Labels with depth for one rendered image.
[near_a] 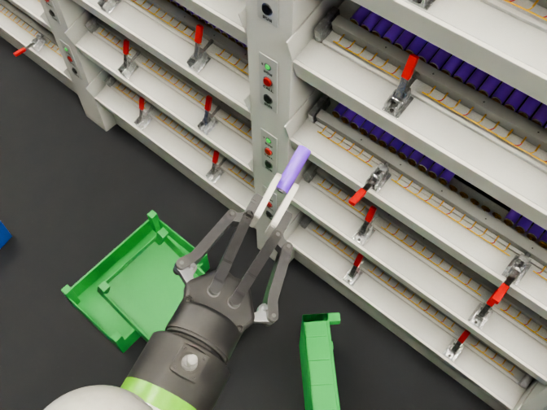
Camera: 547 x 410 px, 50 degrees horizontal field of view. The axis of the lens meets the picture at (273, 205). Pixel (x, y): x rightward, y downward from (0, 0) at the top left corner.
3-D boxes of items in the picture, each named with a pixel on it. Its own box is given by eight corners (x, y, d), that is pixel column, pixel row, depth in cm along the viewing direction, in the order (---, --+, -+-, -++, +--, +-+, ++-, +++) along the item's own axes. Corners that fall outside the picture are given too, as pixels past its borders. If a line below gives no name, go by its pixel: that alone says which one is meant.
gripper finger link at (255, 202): (243, 234, 71) (221, 222, 71) (260, 202, 73) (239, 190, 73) (247, 229, 70) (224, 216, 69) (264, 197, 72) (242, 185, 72)
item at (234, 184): (259, 224, 149) (247, 206, 136) (101, 105, 170) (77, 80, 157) (309, 163, 152) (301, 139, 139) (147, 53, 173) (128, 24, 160)
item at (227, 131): (257, 180, 133) (242, 154, 120) (82, 54, 154) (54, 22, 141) (313, 112, 136) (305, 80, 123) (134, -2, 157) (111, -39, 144)
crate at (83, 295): (123, 354, 142) (115, 342, 135) (69, 303, 149) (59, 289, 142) (210, 268, 154) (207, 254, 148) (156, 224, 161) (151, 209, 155)
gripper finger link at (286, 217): (267, 241, 70) (289, 254, 70) (285, 209, 72) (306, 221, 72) (264, 246, 71) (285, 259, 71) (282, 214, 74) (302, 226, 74)
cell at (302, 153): (296, 143, 76) (272, 186, 75) (308, 148, 75) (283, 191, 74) (300, 149, 77) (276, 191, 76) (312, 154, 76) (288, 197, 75)
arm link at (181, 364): (121, 386, 64) (195, 428, 64) (131, 366, 54) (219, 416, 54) (150, 338, 67) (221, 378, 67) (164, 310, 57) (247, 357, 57)
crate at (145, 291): (244, 320, 147) (252, 317, 139) (186, 383, 138) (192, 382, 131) (159, 234, 147) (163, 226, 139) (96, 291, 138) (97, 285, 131)
